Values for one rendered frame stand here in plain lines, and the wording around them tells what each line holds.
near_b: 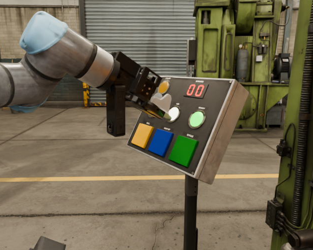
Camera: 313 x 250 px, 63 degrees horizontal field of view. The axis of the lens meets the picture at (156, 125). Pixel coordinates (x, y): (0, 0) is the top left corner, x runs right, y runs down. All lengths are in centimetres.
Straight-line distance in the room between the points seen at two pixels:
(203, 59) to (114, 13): 396
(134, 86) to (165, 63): 761
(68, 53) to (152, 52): 769
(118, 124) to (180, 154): 22
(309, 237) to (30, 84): 56
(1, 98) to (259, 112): 507
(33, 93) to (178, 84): 47
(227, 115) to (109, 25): 771
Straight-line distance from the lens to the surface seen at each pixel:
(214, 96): 72
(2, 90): 47
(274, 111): 579
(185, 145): 70
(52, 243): 26
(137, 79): 55
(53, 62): 49
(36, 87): 52
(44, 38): 47
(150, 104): 56
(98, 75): 50
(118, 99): 54
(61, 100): 868
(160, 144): 77
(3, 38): 925
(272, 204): 86
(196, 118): 72
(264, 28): 553
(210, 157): 69
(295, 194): 79
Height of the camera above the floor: 123
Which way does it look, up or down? 13 degrees down
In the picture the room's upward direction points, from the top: straight up
